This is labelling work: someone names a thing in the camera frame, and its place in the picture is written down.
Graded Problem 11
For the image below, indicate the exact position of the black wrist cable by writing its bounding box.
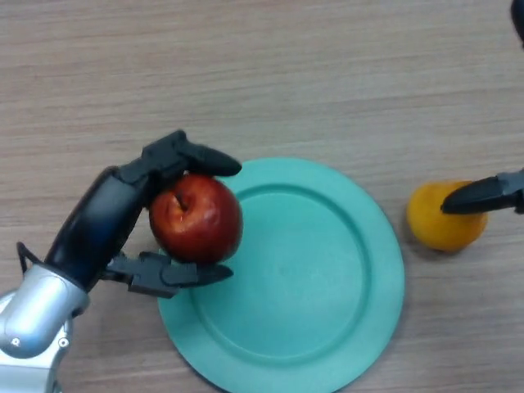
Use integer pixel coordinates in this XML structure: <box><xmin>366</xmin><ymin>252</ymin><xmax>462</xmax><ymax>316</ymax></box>
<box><xmin>16</xmin><ymin>242</ymin><xmax>46</xmax><ymax>273</ymax></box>

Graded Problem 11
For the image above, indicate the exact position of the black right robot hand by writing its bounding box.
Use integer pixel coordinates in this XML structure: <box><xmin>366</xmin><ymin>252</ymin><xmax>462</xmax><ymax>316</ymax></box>
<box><xmin>440</xmin><ymin>0</ymin><xmax>524</xmax><ymax>215</ymax></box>

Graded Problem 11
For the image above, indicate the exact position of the yellow pear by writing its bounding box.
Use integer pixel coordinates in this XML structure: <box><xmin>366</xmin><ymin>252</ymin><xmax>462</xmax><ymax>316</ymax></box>
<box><xmin>406</xmin><ymin>179</ymin><xmax>489</xmax><ymax>252</ymax></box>

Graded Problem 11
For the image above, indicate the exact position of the red apple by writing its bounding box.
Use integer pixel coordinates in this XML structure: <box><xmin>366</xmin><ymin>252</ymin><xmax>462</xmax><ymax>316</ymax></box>
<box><xmin>148</xmin><ymin>173</ymin><xmax>244</xmax><ymax>264</ymax></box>

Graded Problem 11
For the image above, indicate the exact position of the green round plate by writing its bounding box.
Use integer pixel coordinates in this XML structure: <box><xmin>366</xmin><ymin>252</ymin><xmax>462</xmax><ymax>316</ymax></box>
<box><xmin>157</xmin><ymin>157</ymin><xmax>406</xmax><ymax>393</ymax></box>

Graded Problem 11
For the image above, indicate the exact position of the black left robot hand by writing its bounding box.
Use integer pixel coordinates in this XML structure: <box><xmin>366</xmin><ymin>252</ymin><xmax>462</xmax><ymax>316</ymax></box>
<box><xmin>43</xmin><ymin>129</ymin><xmax>243</xmax><ymax>299</ymax></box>

